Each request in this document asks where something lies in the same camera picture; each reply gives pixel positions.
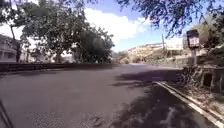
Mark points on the group of leafy trees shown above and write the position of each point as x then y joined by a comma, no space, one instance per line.
95,46

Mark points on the distant dry hill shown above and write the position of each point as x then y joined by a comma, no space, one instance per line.
140,55

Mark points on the pole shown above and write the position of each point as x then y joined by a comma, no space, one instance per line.
163,41

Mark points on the grey asphalt road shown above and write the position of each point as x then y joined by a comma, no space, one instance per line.
66,96

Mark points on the pale hillside building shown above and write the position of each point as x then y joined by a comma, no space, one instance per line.
173,45

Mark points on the large leafy tree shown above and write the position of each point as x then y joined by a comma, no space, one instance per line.
53,30

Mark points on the dry dirt verge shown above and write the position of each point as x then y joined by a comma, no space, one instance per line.
206,98

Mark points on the white painted road lines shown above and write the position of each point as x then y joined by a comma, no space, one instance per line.
204,113

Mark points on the bushes on bank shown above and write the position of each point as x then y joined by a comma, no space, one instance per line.
215,36

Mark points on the low dark roadside wall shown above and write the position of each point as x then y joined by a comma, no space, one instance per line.
50,66

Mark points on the sign on post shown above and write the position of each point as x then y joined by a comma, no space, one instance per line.
193,40

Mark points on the low stone block wall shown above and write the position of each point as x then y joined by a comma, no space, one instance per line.
216,78

